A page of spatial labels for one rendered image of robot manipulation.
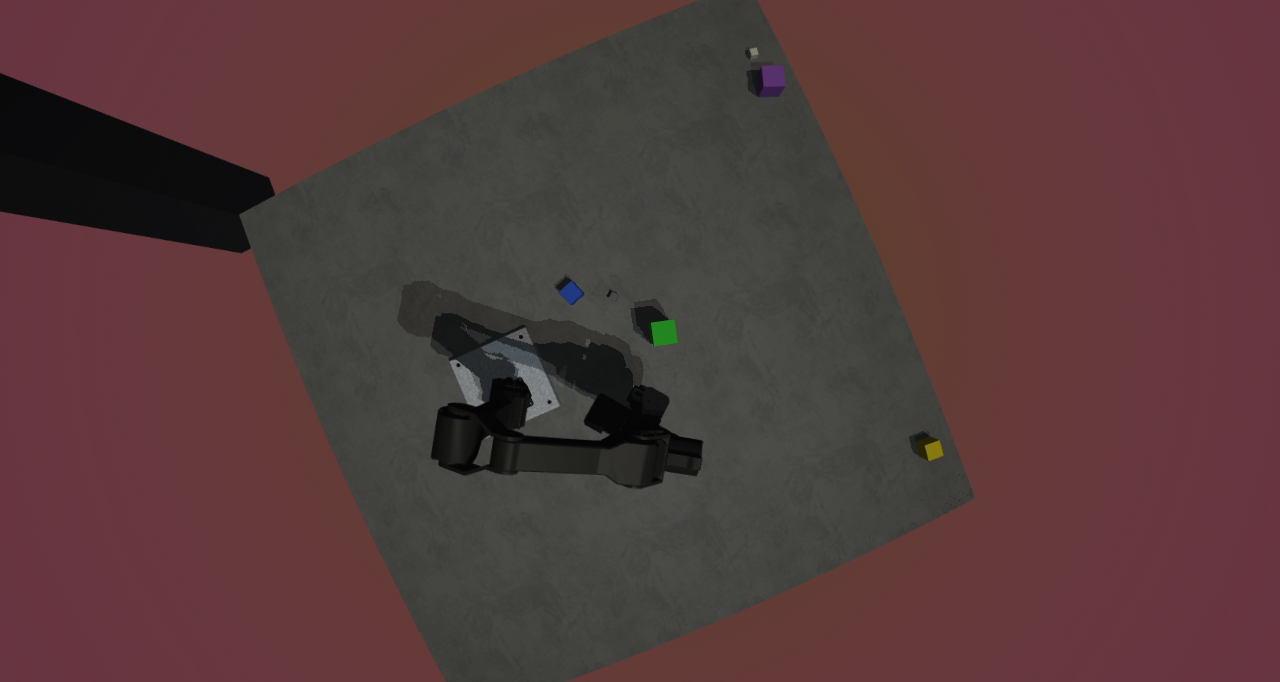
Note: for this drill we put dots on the blue cube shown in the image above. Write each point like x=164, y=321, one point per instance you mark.
x=571, y=292

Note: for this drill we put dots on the purple cube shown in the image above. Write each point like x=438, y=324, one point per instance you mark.
x=770, y=81

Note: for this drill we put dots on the yellow cube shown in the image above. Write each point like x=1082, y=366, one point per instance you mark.
x=929, y=448

